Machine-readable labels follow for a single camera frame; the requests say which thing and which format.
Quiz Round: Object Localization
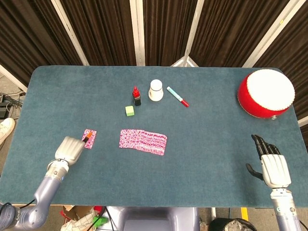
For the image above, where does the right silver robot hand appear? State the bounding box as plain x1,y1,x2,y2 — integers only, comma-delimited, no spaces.
245,134,292,189

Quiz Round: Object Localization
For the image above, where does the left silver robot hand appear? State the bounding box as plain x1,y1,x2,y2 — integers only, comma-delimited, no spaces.
54,131,93,166

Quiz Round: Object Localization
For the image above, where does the single pink playing card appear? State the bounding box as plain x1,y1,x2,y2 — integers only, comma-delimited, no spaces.
81,128,97,150

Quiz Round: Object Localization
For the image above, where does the white sneaker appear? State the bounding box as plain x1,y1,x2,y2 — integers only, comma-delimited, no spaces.
0,117,16,145

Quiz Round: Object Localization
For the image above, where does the cardboard box with paper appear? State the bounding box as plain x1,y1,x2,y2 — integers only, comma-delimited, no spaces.
60,205,107,231

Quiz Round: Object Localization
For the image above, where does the red drum white skin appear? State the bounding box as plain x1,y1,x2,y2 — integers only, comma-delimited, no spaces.
237,69,296,120

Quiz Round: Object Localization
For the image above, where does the black waste bin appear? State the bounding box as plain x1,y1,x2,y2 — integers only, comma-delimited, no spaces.
208,217,258,231

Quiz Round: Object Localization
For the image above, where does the pink patterned cloth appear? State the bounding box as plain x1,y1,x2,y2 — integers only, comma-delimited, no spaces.
118,128,168,156

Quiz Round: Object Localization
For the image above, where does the green plastic piece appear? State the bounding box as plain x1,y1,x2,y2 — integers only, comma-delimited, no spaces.
92,215,109,228

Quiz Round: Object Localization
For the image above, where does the black ink bottle red cap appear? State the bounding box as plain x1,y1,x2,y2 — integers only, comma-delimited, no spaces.
131,86,142,107

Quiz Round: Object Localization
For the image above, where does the white paper cup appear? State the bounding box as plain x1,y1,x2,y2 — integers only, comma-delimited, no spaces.
148,79,165,102

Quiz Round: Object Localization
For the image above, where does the grey robot torso base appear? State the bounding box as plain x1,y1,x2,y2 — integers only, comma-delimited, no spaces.
105,206,201,231

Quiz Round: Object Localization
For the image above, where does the whiteboard marker red cap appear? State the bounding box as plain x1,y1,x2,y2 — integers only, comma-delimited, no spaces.
166,86,190,107

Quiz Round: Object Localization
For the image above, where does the brown pleated curtain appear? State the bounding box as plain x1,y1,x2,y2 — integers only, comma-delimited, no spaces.
0,0,308,121

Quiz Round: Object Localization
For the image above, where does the black cable bundle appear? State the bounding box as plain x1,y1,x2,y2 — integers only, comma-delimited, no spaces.
0,91,26,120

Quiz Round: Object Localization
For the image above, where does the white frame pole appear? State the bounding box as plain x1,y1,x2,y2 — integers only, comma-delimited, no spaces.
129,0,146,67
170,0,205,68
51,0,90,66
242,0,298,68

